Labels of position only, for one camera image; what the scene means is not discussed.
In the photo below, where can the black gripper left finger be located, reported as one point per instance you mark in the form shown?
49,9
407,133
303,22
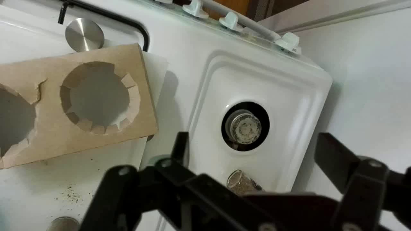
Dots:
129,192

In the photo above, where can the glass spice bottle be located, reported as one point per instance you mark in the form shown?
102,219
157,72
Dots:
240,181

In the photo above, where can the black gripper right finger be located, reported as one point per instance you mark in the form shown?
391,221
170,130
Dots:
361,187

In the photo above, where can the round gas burner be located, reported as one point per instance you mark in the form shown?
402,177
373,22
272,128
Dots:
244,126

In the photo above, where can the black flat stove grate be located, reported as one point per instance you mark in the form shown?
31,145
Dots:
129,19

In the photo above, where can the white gas stove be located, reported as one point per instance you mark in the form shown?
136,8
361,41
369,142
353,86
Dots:
257,77

